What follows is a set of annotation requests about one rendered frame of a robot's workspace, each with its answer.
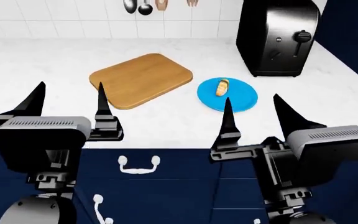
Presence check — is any blue round plate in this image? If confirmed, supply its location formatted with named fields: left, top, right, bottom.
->
left=196, top=77, right=259, bottom=113

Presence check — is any tall navy cabinet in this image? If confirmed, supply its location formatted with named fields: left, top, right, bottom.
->
left=314, top=0, right=358, bottom=91

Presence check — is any hanging metal ladle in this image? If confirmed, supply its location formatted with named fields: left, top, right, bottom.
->
left=137, top=0, right=154, bottom=16

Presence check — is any black toaster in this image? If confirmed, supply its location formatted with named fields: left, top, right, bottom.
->
left=236, top=0, right=326, bottom=78

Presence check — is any orange sushi piece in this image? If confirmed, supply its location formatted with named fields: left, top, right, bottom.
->
left=215, top=78, right=230, bottom=97

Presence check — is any hanging metal spoon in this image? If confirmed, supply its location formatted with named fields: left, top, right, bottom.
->
left=122, top=0, right=137, bottom=14

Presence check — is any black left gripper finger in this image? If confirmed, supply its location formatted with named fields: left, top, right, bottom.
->
left=93, top=82, right=118, bottom=131
left=0, top=81, right=47, bottom=126

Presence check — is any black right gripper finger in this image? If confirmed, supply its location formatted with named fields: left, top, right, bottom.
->
left=211, top=97, right=242, bottom=150
left=273, top=93, right=328, bottom=141

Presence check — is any grey left gripper camera box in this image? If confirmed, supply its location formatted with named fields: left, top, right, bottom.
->
left=0, top=116, right=92, bottom=174

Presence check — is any grey right gripper camera box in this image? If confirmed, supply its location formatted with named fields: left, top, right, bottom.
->
left=286, top=125, right=358, bottom=164

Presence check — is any wooden cutting board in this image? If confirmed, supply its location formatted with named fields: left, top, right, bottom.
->
left=88, top=52, right=194, bottom=110

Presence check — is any white drawer handle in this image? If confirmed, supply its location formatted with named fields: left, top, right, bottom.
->
left=117, top=155, right=162, bottom=175

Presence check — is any grey gripper camera box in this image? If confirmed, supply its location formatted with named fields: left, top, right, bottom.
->
left=286, top=125, right=358, bottom=164
left=0, top=116, right=92, bottom=174

